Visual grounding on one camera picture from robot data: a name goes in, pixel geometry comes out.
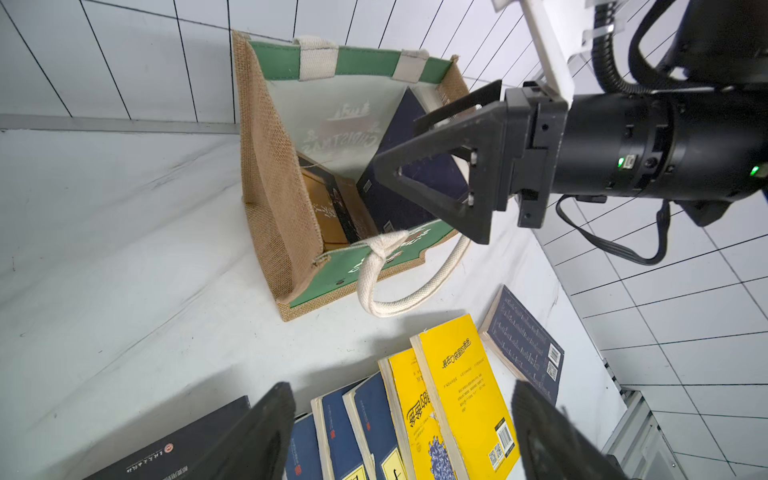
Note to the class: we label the yellow book plain cover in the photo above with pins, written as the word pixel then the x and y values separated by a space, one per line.
pixel 478 434

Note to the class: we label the blue book yellow label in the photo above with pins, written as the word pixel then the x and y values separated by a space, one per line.
pixel 369 413
pixel 339 452

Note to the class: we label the dark green brown book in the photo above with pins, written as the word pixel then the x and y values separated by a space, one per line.
pixel 339 210

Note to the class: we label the aluminium mounting rail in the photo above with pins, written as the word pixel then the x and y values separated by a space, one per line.
pixel 638 447

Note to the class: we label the dark navy thin book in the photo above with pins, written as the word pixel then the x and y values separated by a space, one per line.
pixel 523 345

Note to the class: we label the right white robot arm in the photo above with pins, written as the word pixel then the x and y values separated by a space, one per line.
pixel 690 131

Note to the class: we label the black book white characters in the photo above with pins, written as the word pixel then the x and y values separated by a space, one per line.
pixel 173 455

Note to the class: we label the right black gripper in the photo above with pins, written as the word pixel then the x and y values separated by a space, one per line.
pixel 462 170

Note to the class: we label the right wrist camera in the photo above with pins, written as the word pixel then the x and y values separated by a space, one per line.
pixel 560 30

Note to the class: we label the green jute canvas bag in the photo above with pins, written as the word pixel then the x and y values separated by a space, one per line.
pixel 332 104

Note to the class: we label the yellow book purple picture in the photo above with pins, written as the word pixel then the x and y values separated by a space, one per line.
pixel 420 442

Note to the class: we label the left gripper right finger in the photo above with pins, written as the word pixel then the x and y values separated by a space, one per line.
pixel 550 446

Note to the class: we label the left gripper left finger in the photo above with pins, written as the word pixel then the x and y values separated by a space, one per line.
pixel 257 446

